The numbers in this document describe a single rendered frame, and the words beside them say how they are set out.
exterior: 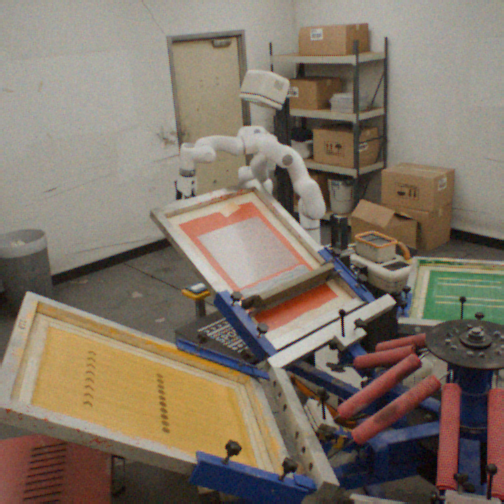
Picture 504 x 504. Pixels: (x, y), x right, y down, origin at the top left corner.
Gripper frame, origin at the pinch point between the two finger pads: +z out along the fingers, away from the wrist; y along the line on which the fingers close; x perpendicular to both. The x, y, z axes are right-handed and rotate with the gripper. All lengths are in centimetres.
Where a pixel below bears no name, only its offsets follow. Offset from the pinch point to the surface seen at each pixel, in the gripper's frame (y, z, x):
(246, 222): -32.4, -3.7, -9.4
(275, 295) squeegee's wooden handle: -76, -2, 13
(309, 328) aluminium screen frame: -90, 8, 6
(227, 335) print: -49, 41, 9
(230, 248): -41.9, -1.2, 7.2
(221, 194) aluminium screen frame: -17.7, -11.3, -6.1
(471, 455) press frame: -163, -1, 14
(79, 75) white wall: 303, 53, -107
